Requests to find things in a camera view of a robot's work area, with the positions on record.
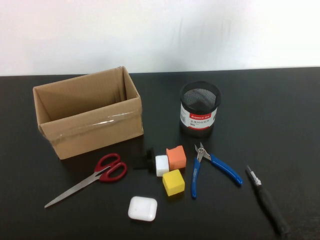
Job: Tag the black screwdriver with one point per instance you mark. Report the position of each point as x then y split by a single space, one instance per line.
267 200

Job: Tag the black mesh pen holder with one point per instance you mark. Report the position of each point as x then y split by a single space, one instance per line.
198 120

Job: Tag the orange foam block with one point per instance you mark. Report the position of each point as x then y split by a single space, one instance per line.
177 158

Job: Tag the white foam block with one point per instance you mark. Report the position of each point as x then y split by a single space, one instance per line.
161 165

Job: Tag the brown cardboard box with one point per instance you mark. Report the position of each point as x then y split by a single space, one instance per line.
100 135

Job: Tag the yellow foam block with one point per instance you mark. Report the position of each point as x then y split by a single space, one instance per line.
173 183

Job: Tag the white earbuds case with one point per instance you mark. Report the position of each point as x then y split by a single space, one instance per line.
142 208

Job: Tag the black plastic bracket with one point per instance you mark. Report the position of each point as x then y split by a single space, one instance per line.
140 162

